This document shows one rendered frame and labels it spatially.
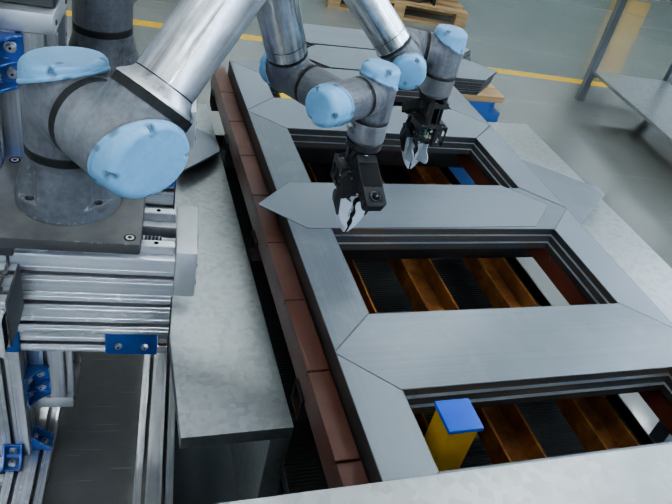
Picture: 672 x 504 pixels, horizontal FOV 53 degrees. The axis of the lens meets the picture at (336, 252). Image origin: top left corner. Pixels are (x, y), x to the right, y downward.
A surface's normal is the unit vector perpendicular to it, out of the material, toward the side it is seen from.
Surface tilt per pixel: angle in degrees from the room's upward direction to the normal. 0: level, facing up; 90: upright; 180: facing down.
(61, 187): 72
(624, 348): 0
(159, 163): 96
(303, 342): 0
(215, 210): 0
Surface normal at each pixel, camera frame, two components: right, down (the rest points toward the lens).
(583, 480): 0.19, -0.79
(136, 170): 0.64, 0.62
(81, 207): 0.56, 0.32
